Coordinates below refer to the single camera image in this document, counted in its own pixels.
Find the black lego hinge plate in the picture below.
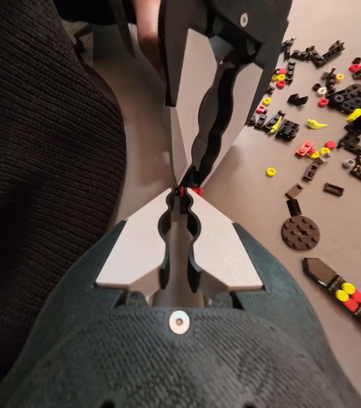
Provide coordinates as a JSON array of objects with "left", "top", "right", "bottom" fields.
[{"left": 253, "top": 110, "right": 287, "bottom": 133}]

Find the black two-stud lego plate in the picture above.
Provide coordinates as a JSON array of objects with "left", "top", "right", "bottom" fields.
[{"left": 302, "top": 159, "right": 324, "bottom": 181}]

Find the large black round lego plate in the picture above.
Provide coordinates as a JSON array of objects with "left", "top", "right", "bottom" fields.
[{"left": 327, "top": 84, "right": 361, "bottom": 115}]

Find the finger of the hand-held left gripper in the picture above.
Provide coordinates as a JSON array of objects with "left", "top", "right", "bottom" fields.
[
  {"left": 95, "top": 188, "right": 176, "bottom": 305},
  {"left": 185, "top": 188, "right": 264, "bottom": 303}
]

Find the red yellow black lego dragon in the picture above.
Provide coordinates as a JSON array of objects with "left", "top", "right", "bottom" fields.
[{"left": 302, "top": 258, "right": 361, "bottom": 343}]

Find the person's left hand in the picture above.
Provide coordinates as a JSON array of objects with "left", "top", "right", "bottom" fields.
[{"left": 135, "top": 0, "right": 166, "bottom": 76}]

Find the black and red lego assembly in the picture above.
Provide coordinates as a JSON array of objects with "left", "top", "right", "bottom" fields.
[{"left": 175, "top": 166, "right": 204, "bottom": 215}]

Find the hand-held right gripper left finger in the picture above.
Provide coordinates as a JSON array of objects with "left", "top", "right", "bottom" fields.
[{"left": 162, "top": 28, "right": 223, "bottom": 186}]

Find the red lego plate piece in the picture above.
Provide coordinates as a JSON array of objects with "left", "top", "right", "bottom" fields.
[{"left": 295, "top": 140, "right": 315, "bottom": 157}]

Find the black studded lego block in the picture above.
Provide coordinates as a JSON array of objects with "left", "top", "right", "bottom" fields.
[{"left": 276, "top": 120, "right": 300, "bottom": 141}]

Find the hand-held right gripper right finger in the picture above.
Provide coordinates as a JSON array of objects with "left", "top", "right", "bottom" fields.
[{"left": 196, "top": 63, "right": 266, "bottom": 189}]

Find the person's black knit sweater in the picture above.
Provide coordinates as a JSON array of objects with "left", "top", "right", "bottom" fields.
[{"left": 0, "top": 0, "right": 136, "bottom": 399}]

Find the row of black lego plates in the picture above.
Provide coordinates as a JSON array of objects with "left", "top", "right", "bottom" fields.
[{"left": 281, "top": 38, "right": 346, "bottom": 68}]

